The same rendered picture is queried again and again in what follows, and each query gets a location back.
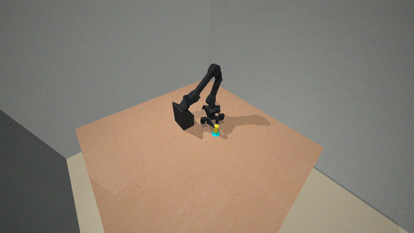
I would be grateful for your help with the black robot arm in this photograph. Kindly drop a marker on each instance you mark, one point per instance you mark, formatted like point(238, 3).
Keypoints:
point(213, 71)

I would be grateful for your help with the yellow cylinder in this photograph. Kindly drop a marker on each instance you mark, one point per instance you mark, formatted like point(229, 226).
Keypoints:
point(216, 127)

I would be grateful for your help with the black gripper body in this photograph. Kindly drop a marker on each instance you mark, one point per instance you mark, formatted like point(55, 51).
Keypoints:
point(203, 119)

